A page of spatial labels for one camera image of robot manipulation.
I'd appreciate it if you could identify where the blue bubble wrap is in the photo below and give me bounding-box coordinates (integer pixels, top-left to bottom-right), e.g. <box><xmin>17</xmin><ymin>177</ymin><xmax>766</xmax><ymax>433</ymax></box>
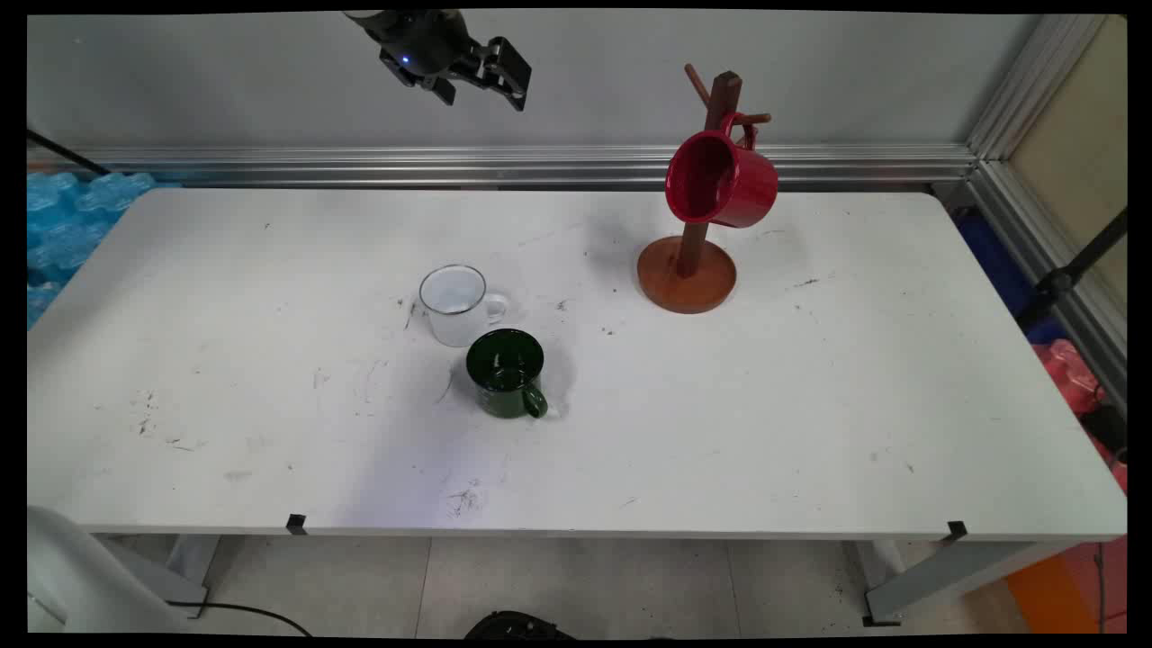
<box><xmin>27</xmin><ymin>171</ymin><xmax>181</xmax><ymax>329</ymax></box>

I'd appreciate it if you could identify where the black tripod leg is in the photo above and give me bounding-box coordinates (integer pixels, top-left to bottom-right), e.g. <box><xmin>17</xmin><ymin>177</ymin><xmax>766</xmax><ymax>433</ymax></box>
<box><xmin>1017</xmin><ymin>209</ymin><xmax>1128</xmax><ymax>330</ymax></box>

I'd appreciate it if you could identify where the red ceramic mug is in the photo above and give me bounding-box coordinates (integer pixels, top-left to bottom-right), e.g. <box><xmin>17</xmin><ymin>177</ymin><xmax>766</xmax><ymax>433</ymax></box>
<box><xmin>664</xmin><ymin>112</ymin><xmax>779</xmax><ymax>230</ymax></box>

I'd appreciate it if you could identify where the thin black floor cable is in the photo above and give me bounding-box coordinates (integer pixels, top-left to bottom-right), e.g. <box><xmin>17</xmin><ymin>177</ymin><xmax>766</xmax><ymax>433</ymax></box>
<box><xmin>166</xmin><ymin>600</ymin><xmax>313</xmax><ymax>637</ymax></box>

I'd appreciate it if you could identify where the orange box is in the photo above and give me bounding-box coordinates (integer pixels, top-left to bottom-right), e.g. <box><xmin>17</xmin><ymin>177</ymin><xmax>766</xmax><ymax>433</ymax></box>
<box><xmin>1005</xmin><ymin>553</ymin><xmax>1104</xmax><ymax>634</ymax></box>

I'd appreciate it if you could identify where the horizontal aluminium frame rail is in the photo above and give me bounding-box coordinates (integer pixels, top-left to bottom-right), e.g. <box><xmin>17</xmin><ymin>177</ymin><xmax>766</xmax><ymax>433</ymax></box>
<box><xmin>27</xmin><ymin>144</ymin><xmax>979</xmax><ymax>191</ymax></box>

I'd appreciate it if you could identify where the brown wooden mug tree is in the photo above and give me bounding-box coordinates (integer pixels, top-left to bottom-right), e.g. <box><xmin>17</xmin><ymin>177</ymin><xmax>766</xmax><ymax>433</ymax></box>
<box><xmin>636</xmin><ymin>63</ymin><xmax>773</xmax><ymax>315</ymax></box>

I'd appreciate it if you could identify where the grey robot base cover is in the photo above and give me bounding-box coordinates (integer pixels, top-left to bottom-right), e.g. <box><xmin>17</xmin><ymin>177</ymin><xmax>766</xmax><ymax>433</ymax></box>
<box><xmin>27</xmin><ymin>505</ymin><xmax>195</xmax><ymax>634</ymax></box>

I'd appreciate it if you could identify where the beige wall panel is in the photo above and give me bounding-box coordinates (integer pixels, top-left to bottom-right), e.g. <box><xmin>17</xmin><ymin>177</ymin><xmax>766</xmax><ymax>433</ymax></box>
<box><xmin>1008</xmin><ymin>16</ymin><xmax>1128</xmax><ymax>309</ymax></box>

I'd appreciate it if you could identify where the black round floor object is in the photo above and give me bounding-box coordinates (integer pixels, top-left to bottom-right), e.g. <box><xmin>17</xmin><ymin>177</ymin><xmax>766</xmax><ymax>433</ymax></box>
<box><xmin>463</xmin><ymin>610</ymin><xmax>577</xmax><ymax>640</ymax></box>

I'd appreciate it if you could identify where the red plastic bag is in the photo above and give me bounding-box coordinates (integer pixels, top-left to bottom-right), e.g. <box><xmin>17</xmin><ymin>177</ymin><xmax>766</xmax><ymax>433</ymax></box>
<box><xmin>1033</xmin><ymin>339</ymin><xmax>1128</xmax><ymax>492</ymax></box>

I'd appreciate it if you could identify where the thin black slanted rod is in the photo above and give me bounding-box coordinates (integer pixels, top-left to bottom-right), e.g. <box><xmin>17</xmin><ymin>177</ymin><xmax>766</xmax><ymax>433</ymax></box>
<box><xmin>27</xmin><ymin>129</ymin><xmax>113</xmax><ymax>176</ymax></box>

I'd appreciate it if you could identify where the grey metal table leg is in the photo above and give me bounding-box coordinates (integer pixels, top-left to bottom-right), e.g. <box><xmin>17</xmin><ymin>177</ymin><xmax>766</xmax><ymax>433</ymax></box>
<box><xmin>844</xmin><ymin>540</ymin><xmax>1081</xmax><ymax>628</ymax></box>
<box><xmin>97</xmin><ymin>535</ymin><xmax>222</xmax><ymax>620</ymax></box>

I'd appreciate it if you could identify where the white enamel mug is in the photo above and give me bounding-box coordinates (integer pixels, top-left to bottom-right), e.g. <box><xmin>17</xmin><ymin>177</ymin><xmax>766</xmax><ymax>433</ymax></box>
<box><xmin>418</xmin><ymin>264</ymin><xmax>510</xmax><ymax>348</ymax></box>

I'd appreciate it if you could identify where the slanted aluminium frame profile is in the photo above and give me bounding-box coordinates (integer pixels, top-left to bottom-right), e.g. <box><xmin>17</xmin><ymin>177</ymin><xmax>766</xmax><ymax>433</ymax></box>
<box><xmin>967</xmin><ymin>13</ymin><xmax>1128</xmax><ymax>415</ymax></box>

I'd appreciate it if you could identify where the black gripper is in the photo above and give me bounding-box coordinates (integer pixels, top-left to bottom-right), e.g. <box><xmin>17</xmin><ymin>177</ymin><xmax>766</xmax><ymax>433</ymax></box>
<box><xmin>345</xmin><ymin>11</ymin><xmax>533</xmax><ymax>113</ymax></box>

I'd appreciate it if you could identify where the dark green enamel mug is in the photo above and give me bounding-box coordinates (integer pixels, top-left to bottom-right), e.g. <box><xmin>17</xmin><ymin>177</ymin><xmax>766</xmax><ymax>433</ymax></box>
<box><xmin>465</xmin><ymin>328</ymin><xmax>550</xmax><ymax>420</ymax></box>

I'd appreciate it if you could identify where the blue plastic bin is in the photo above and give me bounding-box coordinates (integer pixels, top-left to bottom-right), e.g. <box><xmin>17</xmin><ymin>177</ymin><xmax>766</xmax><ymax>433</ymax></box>
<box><xmin>956</xmin><ymin>211</ymin><xmax>1065</xmax><ymax>345</ymax></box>

